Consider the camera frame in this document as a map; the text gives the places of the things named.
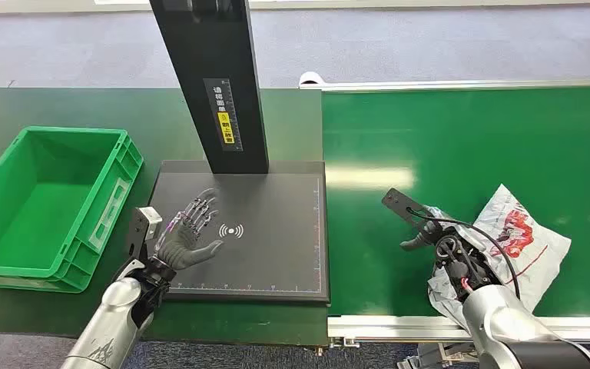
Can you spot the clear crate label holder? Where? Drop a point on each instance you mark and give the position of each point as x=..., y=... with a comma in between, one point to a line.
x=109, y=214

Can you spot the black scanner platform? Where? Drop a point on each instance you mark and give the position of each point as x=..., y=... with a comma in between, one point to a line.
x=269, y=244

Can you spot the white conveyor roller end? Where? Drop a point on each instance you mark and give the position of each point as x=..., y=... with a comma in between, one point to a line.
x=310, y=78

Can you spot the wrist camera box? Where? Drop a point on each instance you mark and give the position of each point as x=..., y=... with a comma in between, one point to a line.
x=148, y=221
x=399, y=201

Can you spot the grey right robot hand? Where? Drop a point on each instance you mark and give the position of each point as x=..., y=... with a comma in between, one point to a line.
x=430, y=233

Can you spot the slim aluminium conveyor rail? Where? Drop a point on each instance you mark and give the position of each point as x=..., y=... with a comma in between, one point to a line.
x=453, y=84

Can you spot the aluminium conveyor rail with brackets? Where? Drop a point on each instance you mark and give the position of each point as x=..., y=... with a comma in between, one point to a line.
x=402, y=328

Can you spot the black yellow column label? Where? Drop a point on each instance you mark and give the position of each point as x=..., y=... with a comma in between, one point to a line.
x=224, y=114

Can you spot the dark green table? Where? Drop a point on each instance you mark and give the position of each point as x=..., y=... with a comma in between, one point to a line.
x=71, y=107

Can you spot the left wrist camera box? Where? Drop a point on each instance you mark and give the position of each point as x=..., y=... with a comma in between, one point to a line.
x=148, y=221

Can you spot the black scanner column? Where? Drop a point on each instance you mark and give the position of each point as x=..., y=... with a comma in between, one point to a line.
x=208, y=46

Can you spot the green plastic crate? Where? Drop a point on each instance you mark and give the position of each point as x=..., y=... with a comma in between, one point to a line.
x=40, y=214

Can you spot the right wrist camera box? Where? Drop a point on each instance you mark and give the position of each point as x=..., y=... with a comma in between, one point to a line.
x=399, y=201

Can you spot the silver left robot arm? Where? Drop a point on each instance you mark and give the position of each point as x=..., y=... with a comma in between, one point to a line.
x=112, y=326

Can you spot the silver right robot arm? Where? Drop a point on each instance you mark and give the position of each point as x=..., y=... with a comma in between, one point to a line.
x=498, y=316

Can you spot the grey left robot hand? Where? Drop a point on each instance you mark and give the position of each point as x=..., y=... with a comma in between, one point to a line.
x=180, y=249

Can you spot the metal conveyor leg frame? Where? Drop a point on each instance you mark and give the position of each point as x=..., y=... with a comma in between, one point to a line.
x=437, y=356

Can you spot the green conveyor belt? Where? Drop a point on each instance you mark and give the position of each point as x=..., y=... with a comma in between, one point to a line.
x=478, y=142

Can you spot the white grey plastic mailer package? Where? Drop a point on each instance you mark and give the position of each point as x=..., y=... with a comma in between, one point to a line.
x=534, y=254

